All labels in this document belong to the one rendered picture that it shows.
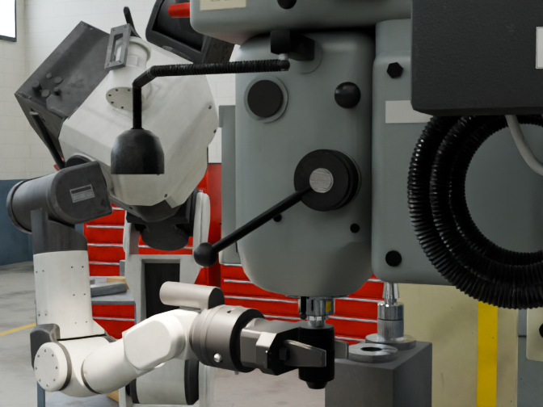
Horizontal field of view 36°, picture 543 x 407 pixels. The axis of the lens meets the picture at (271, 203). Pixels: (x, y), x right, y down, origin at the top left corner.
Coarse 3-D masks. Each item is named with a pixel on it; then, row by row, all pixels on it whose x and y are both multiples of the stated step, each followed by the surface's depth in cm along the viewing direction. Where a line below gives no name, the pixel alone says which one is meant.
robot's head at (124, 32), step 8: (128, 24) 139; (112, 32) 140; (120, 32) 139; (128, 32) 138; (136, 32) 141; (112, 40) 139; (128, 40) 138; (144, 40) 141; (112, 48) 138; (112, 56) 138; (120, 56) 136; (112, 64) 136; (120, 64) 135
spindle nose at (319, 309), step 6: (300, 300) 107; (312, 300) 106; (318, 300) 106; (324, 300) 106; (330, 300) 106; (300, 306) 107; (312, 306) 106; (318, 306) 106; (324, 306) 106; (300, 312) 107; (306, 312) 106; (312, 312) 106; (318, 312) 106; (324, 312) 106; (330, 312) 107
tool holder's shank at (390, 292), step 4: (384, 284) 148; (388, 284) 148; (392, 284) 147; (396, 284) 148; (384, 288) 148; (388, 288) 148; (392, 288) 147; (396, 288) 148; (384, 292) 148; (388, 292) 147; (392, 292) 147; (396, 292) 148; (384, 296) 148; (388, 296) 147; (392, 296) 147; (396, 296) 147; (388, 300) 148; (392, 300) 148; (396, 300) 148
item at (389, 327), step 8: (384, 312) 147; (392, 312) 147; (400, 312) 147; (384, 320) 147; (392, 320) 147; (400, 320) 147; (384, 328) 147; (392, 328) 147; (400, 328) 147; (384, 336) 147; (392, 336) 147; (400, 336) 147
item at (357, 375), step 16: (368, 336) 151; (352, 352) 138; (368, 352) 138; (384, 352) 138; (400, 352) 144; (416, 352) 144; (336, 368) 137; (352, 368) 136; (368, 368) 134; (384, 368) 133; (400, 368) 135; (416, 368) 143; (336, 384) 137; (352, 384) 136; (368, 384) 134; (384, 384) 133; (400, 384) 136; (416, 384) 143; (336, 400) 137; (352, 400) 136; (368, 400) 134; (384, 400) 133; (400, 400) 136; (416, 400) 144
